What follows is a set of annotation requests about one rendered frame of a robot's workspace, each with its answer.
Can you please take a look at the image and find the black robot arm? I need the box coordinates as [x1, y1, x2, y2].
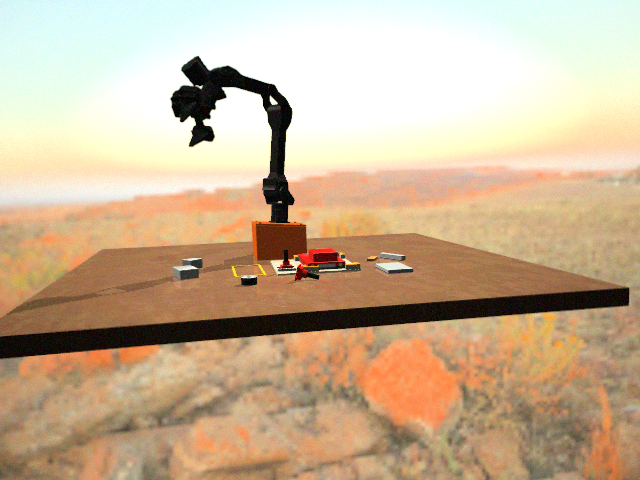
[180, 56, 295, 223]

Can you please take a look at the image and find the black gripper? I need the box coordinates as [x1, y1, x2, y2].
[177, 84, 217, 148]

